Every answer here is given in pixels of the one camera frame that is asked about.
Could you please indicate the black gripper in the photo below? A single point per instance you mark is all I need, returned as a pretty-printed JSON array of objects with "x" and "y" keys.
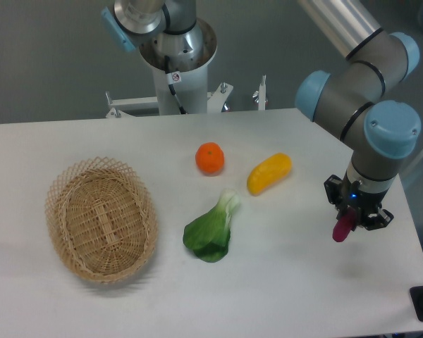
[{"x": 340, "y": 193}]

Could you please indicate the purple sweet potato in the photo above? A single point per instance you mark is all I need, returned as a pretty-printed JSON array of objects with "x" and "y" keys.
[{"x": 344, "y": 225}]

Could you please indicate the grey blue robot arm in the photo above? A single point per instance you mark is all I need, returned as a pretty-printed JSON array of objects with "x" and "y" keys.
[{"x": 349, "y": 106}]

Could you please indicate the woven wicker basket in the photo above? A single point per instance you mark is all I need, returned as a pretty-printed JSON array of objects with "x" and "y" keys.
[{"x": 101, "y": 220}]

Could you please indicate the green bok choy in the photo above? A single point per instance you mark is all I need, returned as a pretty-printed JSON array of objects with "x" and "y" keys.
[{"x": 208, "y": 236}]

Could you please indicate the orange mandarin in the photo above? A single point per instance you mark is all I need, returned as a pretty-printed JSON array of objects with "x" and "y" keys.
[{"x": 210, "y": 158}]

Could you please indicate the white metal bracket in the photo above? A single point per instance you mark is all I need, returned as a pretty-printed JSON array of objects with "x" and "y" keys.
[{"x": 259, "y": 97}]

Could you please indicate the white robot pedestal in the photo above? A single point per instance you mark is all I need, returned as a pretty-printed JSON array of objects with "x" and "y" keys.
[{"x": 179, "y": 65}]

